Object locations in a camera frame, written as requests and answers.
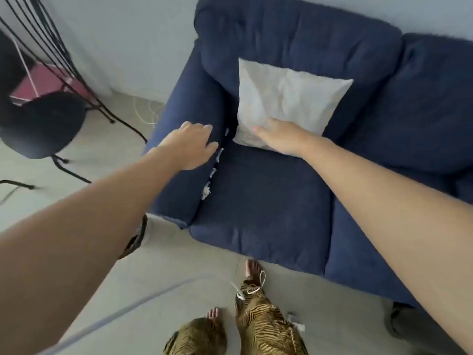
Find black metal wire rack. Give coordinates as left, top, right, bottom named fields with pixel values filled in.
left=0, top=0, right=148, bottom=143

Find black round-seat chair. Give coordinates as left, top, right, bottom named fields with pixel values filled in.
left=0, top=29, right=93, bottom=191

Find navy blue seat cushion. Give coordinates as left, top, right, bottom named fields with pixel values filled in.
left=324, top=168, right=473, bottom=308
left=189, top=138, right=335, bottom=276

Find navy blue fabric sofa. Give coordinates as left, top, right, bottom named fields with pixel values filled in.
left=142, top=0, right=473, bottom=308

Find person's left forearm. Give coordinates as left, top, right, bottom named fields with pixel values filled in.
left=0, top=145, right=185, bottom=355

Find crumpled white paper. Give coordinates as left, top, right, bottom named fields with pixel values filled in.
left=200, top=127, right=231, bottom=202

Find person's right foot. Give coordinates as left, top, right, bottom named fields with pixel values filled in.
left=245, top=259, right=267, bottom=289

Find person's foot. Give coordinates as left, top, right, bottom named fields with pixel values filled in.
left=245, top=259, right=267, bottom=289
left=206, top=307, right=224, bottom=330

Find person's right hand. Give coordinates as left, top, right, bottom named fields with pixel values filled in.
left=252, top=119, right=318, bottom=157

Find person's left foot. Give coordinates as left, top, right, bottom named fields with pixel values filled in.
left=206, top=307, right=224, bottom=330

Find person's right forearm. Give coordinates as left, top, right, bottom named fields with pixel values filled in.
left=299, top=138, right=473, bottom=355

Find brown patterned trousers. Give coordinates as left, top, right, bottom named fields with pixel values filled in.
left=163, top=279, right=309, bottom=355

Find white drawstring cord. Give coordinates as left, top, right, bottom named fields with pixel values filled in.
left=231, top=270, right=267, bottom=302

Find white cable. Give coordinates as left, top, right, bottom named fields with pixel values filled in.
left=132, top=95, right=162, bottom=126

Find pink box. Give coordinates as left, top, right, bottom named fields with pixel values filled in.
left=9, top=63, right=93, bottom=106

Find white square pillow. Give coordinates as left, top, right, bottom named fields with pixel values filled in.
left=233, top=58, right=354, bottom=150

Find navy blue back cushion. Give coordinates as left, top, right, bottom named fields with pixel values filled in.
left=342, top=33, right=473, bottom=175
left=194, top=0, right=403, bottom=145

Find person's left hand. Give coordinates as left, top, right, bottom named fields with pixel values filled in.
left=159, top=121, right=219, bottom=170

